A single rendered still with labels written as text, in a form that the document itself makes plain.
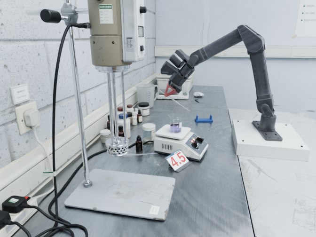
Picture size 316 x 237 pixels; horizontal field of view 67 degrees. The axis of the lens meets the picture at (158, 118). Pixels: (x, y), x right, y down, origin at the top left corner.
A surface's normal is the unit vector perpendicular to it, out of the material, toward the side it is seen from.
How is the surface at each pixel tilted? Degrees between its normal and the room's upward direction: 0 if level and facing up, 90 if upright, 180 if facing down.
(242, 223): 0
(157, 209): 0
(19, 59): 90
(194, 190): 0
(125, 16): 90
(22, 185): 90
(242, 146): 90
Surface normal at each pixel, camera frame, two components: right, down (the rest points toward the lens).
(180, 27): -0.21, 0.31
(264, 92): -0.46, 0.11
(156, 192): 0.00, -0.95
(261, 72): -0.42, 0.32
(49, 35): 0.98, 0.07
